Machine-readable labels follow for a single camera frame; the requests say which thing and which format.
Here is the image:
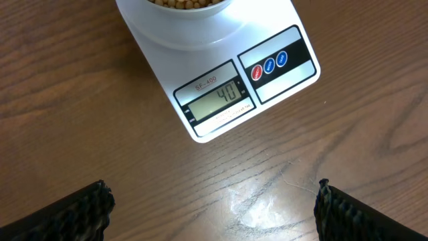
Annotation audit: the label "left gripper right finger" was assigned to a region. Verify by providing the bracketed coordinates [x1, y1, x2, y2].
[314, 179, 427, 241]

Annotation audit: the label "soybeans in bowl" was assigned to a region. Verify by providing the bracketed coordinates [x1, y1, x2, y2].
[148, 0, 223, 9]

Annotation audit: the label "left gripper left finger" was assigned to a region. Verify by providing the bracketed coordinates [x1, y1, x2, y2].
[1, 180, 115, 241]

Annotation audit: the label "white digital kitchen scale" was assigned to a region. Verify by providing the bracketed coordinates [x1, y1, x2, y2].
[117, 0, 321, 143]

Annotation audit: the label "grey round bowl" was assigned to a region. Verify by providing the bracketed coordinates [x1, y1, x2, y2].
[145, 0, 233, 19]

